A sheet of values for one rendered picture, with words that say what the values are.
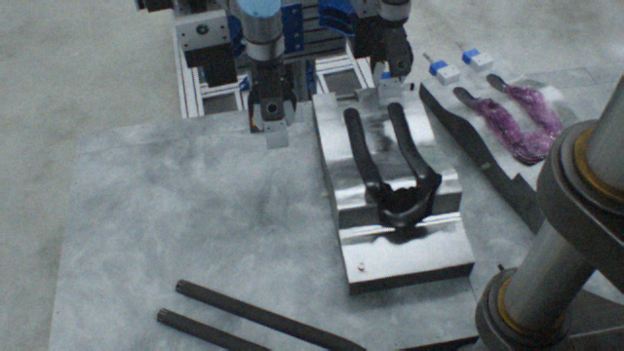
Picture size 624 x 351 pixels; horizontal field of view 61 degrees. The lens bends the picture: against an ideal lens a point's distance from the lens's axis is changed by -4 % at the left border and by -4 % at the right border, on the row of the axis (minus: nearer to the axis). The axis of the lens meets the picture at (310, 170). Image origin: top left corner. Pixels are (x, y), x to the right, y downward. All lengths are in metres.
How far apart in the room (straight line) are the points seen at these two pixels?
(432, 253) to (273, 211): 0.37
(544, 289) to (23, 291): 2.07
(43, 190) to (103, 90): 0.63
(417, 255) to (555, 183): 0.74
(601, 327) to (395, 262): 0.55
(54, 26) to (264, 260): 2.53
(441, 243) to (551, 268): 0.66
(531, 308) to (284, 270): 0.70
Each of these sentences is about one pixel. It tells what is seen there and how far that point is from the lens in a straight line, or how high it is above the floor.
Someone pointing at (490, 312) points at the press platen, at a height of 1.29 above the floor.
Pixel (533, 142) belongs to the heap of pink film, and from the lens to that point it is 1.34.
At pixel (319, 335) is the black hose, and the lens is 1.02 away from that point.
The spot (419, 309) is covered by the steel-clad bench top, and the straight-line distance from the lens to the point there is 1.17.
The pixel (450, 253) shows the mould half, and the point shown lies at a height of 0.86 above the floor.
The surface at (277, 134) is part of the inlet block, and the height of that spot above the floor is 0.95.
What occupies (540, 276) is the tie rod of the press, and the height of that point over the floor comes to 1.40.
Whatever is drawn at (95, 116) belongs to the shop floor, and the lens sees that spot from 2.82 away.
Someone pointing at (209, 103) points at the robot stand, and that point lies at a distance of 2.38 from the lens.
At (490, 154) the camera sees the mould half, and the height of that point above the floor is 0.87.
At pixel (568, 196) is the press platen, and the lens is 0.43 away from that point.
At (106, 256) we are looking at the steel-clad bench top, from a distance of 1.31.
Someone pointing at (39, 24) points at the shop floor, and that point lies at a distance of 3.56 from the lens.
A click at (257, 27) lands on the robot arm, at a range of 1.03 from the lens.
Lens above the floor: 1.86
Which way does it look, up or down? 52 degrees down
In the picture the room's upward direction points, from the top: 4 degrees counter-clockwise
